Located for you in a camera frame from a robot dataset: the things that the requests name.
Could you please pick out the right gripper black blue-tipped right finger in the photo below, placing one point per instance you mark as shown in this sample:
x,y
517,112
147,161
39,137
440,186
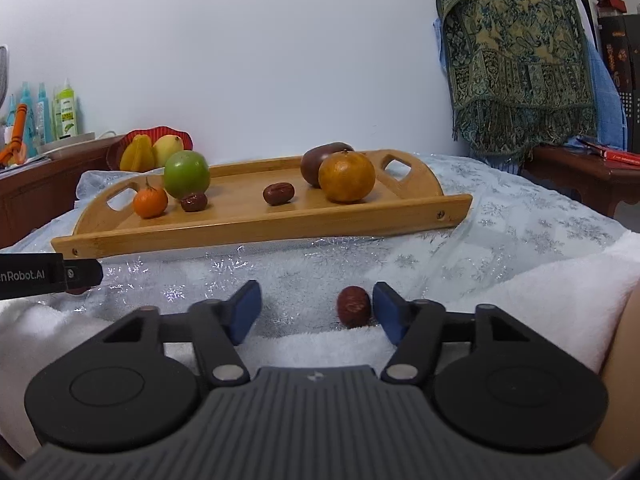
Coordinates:
x,y
414,328

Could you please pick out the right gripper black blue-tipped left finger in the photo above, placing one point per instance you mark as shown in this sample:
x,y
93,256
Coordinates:
x,y
217,328

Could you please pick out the red jujube date front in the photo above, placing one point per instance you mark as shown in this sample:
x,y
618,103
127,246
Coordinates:
x,y
353,307

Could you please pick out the red jujube date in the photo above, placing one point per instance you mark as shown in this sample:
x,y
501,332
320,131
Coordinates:
x,y
277,194
353,307

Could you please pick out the dark jujube date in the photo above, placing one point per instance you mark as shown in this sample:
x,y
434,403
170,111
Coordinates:
x,y
194,202

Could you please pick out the small mandarin with stem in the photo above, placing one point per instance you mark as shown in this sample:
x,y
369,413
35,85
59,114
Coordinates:
x,y
150,201

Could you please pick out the green apple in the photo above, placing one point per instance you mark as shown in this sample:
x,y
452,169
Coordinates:
x,y
185,173

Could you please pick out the large brownish orange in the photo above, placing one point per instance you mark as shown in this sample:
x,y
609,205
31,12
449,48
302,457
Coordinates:
x,y
346,177

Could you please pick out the dark purple plum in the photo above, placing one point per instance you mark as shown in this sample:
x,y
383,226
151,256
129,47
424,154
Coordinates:
x,y
312,160

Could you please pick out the person's right forearm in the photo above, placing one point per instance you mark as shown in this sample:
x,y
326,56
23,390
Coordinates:
x,y
618,438

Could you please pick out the wooden side cabinet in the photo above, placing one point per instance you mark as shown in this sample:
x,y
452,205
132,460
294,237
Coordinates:
x,y
34,194

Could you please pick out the bamboo serving tray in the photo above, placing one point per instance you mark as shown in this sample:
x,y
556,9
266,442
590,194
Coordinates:
x,y
407,198

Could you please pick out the teal bottle left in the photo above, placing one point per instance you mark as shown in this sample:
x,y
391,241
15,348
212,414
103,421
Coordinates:
x,y
29,130

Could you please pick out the white tray on cabinet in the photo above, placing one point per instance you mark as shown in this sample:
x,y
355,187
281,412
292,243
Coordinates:
x,y
59,147

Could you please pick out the red plastic fruit bowl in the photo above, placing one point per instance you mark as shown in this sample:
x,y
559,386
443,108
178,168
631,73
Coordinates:
x,y
114,152

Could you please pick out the snowflake sheer tablecloth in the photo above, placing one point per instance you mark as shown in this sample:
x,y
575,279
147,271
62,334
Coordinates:
x,y
512,227

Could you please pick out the yellow starfruit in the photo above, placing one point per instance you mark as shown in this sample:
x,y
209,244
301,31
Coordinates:
x,y
138,156

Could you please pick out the yellow mango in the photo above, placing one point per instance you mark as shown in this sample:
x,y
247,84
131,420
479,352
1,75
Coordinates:
x,y
165,147

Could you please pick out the electric fly swatter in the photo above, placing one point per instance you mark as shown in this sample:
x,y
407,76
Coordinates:
x,y
4,72

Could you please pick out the dark wooden table right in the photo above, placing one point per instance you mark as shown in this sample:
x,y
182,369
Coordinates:
x,y
596,183

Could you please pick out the blue cloth behind shawl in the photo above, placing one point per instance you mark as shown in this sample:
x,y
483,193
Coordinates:
x,y
612,128

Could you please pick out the green patterned fringed shawl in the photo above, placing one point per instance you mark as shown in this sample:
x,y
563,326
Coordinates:
x,y
518,73

